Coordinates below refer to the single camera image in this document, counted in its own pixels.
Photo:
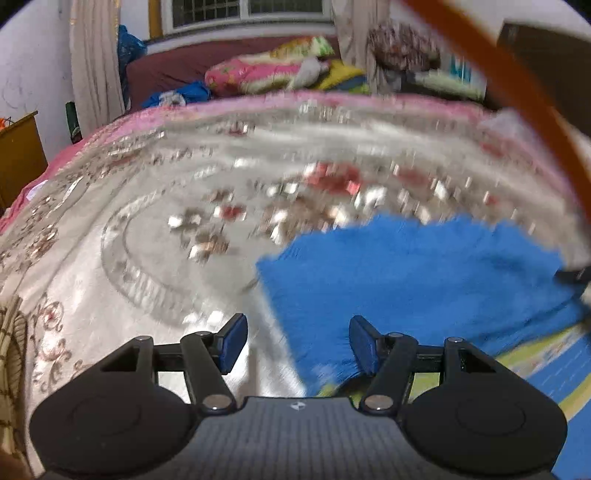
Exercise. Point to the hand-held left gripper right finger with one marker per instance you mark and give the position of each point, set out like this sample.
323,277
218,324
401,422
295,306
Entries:
364,346

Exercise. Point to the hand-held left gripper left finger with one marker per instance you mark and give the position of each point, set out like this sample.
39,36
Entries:
233,341

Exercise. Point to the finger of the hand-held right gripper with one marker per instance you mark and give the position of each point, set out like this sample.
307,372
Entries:
575,275

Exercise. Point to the blue striped knit sweater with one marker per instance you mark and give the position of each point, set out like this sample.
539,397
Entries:
415,277

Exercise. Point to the blue crumpled clothes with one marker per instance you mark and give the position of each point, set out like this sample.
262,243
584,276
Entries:
194,92

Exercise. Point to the floral satin bedspread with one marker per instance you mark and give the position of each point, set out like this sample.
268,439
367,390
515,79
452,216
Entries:
115,230

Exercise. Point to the dark wooden headboard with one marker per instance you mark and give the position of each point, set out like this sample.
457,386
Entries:
554,55

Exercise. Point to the brown patterned cloth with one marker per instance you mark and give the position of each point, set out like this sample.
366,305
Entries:
11,369

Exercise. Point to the green folded cloth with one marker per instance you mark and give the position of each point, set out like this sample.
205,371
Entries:
452,85

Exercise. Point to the pink floral quilt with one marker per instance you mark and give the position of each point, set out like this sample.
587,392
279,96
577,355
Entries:
249,74

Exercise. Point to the yellow folded cloth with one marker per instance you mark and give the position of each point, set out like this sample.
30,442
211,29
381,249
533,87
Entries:
341,74

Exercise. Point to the wooden desk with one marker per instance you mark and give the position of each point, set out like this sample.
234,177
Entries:
23,157

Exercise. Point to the grey plush toy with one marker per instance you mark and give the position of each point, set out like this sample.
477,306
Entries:
309,71

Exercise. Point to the maroon sofa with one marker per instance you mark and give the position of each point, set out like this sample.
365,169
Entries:
175,64

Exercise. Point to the flowery cloth bundle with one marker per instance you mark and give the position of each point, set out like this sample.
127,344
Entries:
401,46

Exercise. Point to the blue bag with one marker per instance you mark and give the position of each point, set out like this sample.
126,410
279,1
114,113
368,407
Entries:
129,46

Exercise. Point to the beige curtain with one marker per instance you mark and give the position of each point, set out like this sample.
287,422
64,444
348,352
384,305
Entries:
94,60
355,32

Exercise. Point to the barred window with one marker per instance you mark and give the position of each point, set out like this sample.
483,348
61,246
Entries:
207,11

